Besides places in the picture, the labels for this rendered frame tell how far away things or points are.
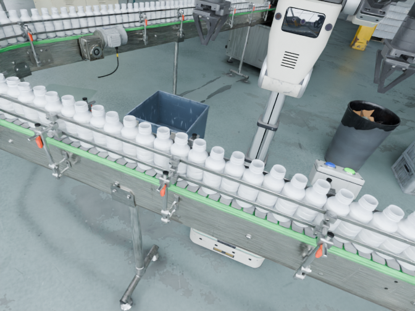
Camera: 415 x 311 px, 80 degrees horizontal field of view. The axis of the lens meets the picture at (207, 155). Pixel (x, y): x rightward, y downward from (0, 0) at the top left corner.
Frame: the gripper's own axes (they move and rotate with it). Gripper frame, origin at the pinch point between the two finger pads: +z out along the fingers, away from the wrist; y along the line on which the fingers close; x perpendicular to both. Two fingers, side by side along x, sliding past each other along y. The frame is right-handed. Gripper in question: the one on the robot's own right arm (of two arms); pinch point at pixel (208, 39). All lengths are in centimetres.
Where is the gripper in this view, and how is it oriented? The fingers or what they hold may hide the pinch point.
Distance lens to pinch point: 74.0
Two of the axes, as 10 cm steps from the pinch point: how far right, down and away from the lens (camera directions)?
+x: 9.3, 3.2, -1.9
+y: -3.5, 5.5, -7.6
